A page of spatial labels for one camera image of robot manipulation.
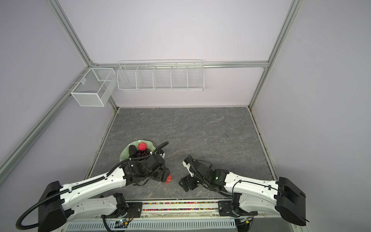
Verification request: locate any dark purple fake grape bunch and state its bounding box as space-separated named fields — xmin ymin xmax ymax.
xmin=133 ymin=149 xmax=151 ymax=158

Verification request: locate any dark avocado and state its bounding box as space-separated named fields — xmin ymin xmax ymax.
xmin=128 ymin=145 xmax=137 ymax=157

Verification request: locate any long white wire basket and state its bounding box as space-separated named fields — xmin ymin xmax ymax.
xmin=117 ymin=60 xmax=205 ymax=91

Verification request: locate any white vented cable duct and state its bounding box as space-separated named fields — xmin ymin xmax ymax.
xmin=61 ymin=218 xmax=237 ymax=232

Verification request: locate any small white mesh basket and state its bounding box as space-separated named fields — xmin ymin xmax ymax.
xmin=71 ymin=68 xmax=117 ymax=107

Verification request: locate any aluminium front rail frame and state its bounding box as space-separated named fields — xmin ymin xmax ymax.
xmin=55 ymin=196 xmax=280 ymax=232

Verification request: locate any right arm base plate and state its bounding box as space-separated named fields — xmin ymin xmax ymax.
xmin=217 ymin=200 xmax=258 ymax=218

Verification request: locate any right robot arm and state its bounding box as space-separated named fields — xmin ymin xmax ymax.
xmin=179 ymin=156 xmax=308 ymax=226

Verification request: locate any red apple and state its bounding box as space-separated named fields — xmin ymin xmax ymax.
xmin=138 ymin=142 xmax=147 ymax=151
xmin=165 ymin=174 xmax=173 ymax=184

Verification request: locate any light green wavy fruit bowl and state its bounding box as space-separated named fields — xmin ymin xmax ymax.
xmin=119 ymin=140 xmax=156 ymax=161

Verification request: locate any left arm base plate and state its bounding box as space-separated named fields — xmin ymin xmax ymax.
xmin=105 ymin=202 xmax=143 ymax=219

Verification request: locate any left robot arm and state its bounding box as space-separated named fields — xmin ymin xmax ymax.
xmin=15 ymin=142 xmax=172 ymax=232

